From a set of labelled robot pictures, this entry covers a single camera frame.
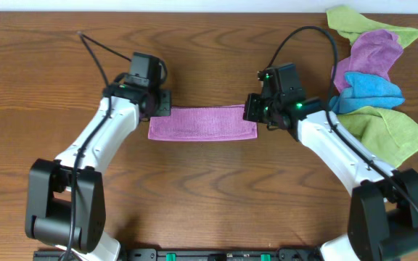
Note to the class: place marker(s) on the purple microfiber cloth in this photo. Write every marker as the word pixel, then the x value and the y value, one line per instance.
pixel 201 124

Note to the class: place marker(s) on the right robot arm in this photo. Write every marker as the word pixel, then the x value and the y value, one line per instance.
pixel 383 219

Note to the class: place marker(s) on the green cloth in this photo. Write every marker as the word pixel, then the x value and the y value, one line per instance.
pixel 388 134
pixel 351 24

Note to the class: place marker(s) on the green cloth lower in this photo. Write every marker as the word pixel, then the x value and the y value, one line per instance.
pixel 388 134

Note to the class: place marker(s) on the green cloth top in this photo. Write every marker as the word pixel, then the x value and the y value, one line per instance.
pixel 351 24

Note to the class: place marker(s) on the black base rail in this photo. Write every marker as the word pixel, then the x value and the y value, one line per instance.
pixel 283 254

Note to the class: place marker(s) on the purple cloth in pile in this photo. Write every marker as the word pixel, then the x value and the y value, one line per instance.
pixel 373 53

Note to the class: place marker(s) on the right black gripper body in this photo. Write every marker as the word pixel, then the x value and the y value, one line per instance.
pixel 261 111

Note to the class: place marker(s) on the blue cloth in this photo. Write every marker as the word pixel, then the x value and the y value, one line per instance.
pixel 366 90

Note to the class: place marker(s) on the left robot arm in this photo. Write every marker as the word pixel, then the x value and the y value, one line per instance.
pixel 66 200

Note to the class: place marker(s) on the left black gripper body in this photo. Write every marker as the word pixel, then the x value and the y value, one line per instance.
pixel 164 102

